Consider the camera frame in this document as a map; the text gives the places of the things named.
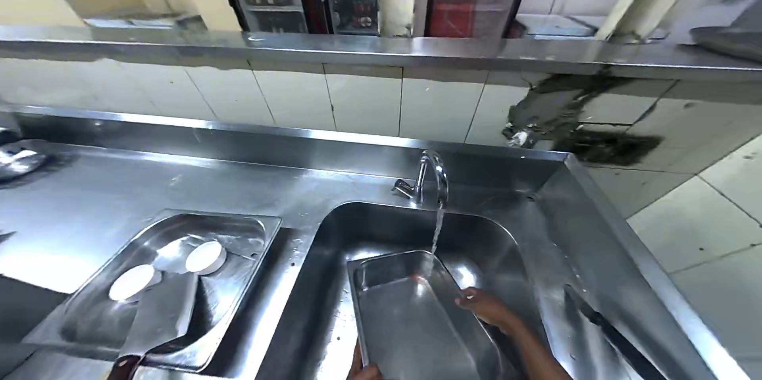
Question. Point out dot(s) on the person's right hand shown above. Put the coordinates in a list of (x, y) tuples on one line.
[(489, 307)]

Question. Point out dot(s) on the person's left hand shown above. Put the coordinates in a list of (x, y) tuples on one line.
[(364, 373)]

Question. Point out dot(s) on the person's left fingers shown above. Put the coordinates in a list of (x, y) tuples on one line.
[(356, 360)]

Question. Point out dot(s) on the person's left thumb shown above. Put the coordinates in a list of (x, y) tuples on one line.
[(370, 372)]

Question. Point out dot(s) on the person's right fingers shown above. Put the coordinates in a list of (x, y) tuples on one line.
[(467, 298)]

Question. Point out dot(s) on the deep rectangular steel pan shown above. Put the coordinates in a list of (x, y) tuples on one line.
[(411, 320)]

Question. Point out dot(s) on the chrome curved faucet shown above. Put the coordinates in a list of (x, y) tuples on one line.
[(420, 177)]

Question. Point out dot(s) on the shallow rectangular steel tray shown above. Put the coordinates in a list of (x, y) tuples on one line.
[(238, 249)]

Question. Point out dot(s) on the small white bowl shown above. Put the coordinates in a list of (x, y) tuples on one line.
[(205, 257), (132, 282)]

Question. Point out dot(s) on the stainless steel sink counter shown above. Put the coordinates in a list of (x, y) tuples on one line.
[(286, 186)]

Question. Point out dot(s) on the wide steel cleaver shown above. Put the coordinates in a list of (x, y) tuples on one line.
[(165, 313)]

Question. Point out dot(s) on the round shiny metal bowl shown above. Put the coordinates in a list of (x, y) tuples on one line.
[(19, 161)]

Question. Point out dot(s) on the long steel wall ledge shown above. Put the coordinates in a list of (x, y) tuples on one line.
[(357, 49)]

